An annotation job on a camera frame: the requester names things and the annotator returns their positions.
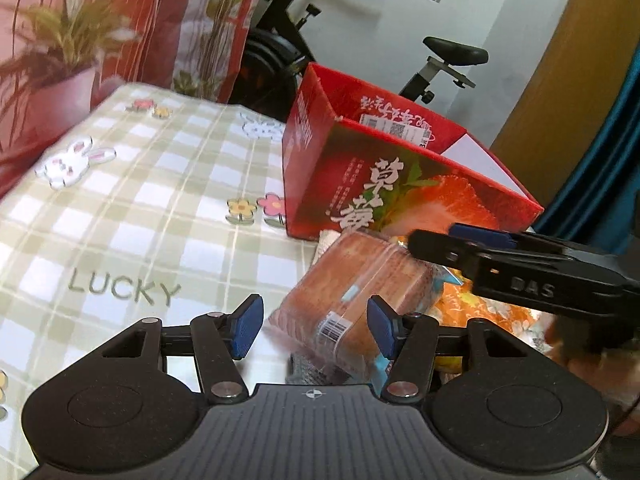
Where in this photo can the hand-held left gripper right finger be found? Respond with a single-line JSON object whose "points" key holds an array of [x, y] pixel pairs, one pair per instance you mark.
{"points": [[381, 325]]}

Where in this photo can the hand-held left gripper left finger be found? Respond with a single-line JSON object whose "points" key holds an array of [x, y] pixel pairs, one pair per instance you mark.
{"points": [[247, 327]]}

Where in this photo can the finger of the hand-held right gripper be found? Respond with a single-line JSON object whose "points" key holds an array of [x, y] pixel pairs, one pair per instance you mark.
{"points": [[435, 252], [480, 235]]}

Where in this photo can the sliced bread packet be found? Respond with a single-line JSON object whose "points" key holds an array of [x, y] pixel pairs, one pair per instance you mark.
{"points": [[345, 290]]}

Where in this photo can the orange snack packet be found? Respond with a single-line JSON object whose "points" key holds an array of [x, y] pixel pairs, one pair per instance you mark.
{"points": [[480, 305]]}

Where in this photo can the red cardboard box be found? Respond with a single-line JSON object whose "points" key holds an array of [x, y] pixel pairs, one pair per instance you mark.
{"points": [[350, 175]]}

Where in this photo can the person's right hand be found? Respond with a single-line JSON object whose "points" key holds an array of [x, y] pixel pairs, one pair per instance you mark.
{"points": [[600, 375]]}

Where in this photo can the wide teal curtain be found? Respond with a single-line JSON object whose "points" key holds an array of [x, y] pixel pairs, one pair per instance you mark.
{"points": [[610, 160]]}

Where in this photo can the checked rabbit print tablecloth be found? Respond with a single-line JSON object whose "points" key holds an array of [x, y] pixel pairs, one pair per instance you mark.
{"points": [[150, 185]]}

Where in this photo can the black exercise bike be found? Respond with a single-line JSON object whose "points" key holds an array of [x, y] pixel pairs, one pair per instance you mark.
{"points": [[270, 52]]}

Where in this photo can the red printed backdrop cloth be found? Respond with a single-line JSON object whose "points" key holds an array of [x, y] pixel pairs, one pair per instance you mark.
{"points": [[150, 10]]}

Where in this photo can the wooden door frame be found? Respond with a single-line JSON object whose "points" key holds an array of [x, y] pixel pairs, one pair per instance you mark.
{"points": [[560, 60]]}

